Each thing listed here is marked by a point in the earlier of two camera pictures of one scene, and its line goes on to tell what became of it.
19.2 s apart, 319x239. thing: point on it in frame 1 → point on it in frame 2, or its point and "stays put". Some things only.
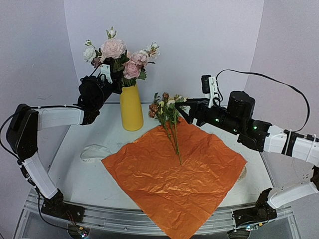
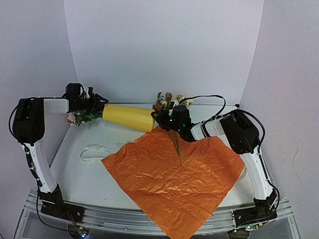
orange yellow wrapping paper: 176,195 stays put
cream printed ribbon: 94,153 stays put
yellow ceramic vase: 131,108 → 139,118
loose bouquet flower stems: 164,109 stays put
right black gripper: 201,112 → 160,119
